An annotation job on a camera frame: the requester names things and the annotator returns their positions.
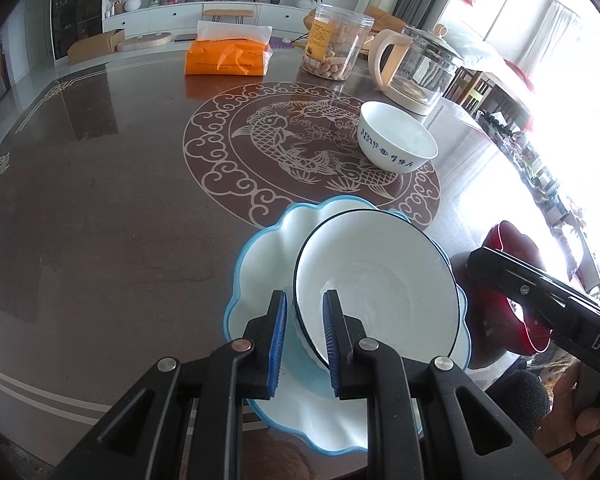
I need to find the green stool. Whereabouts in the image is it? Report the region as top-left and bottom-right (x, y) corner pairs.
(465, 82), (491, 111)

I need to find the tray of dark items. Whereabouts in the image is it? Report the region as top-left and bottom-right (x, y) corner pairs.
(480, 110), (526, 156)

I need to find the beige oval board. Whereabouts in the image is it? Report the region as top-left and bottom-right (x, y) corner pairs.
(116, 31), (174, 53)

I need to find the white flower-shaped plate blue rim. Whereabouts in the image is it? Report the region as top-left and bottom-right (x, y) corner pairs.
(222, 195), (473, 453)

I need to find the cardboard box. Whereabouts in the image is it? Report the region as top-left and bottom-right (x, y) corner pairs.
(67, 28), (126, 66)

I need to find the clear plastic snack jar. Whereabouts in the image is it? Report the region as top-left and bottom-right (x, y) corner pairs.
(300, 4), (376, 82)

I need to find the dark display cabinet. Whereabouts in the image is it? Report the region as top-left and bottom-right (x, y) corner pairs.
(50, 0), (106, 61)

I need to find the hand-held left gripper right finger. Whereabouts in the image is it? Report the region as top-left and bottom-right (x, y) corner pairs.
(321, 289), (566, 480)

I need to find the white television cabinet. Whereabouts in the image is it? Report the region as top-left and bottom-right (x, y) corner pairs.
(101, 0), (321, 36)

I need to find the basket of bottles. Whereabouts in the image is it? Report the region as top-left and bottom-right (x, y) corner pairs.
(520, 140), (566, 201)

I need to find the wooden stool with hairpin legs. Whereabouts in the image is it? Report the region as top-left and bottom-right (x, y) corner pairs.
(202, 8), (256, 26)

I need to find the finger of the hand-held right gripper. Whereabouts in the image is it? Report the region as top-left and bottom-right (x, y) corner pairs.
(466, 246), (600, 343)

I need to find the person's right hand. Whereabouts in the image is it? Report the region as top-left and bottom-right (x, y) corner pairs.
(535, 360), (600, 461)

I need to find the white bowl with black rim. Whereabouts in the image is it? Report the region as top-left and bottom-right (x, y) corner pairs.
(292, 208), (468, 373)

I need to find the black cable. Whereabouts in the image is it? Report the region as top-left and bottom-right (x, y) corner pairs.
(545, 420), (600, 457)

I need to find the dark fuzzy cloth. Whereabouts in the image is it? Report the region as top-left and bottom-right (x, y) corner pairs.
(485, 370), (548, 441)

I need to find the white pillow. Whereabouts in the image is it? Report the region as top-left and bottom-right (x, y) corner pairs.
(450, 25), (506, 68)

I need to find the white bowl with blue print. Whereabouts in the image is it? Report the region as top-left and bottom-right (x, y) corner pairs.
(356, 101), (439, 175)

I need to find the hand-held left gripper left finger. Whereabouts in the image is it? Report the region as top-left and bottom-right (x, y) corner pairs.
(50, 290), (288, 480)

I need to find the glass kettle with cream handle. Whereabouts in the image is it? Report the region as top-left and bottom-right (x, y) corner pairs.
(369, 24), (465, 116)

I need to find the orange tissue pack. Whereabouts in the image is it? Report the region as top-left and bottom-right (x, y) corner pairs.
(185, 20), (273, 77)

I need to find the wooden slatted furniture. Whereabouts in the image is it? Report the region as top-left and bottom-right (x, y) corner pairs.
(442, 67), (536, 126)

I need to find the red flower-shaped plate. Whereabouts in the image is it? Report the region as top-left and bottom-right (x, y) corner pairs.
(481, 220), (553, 358)

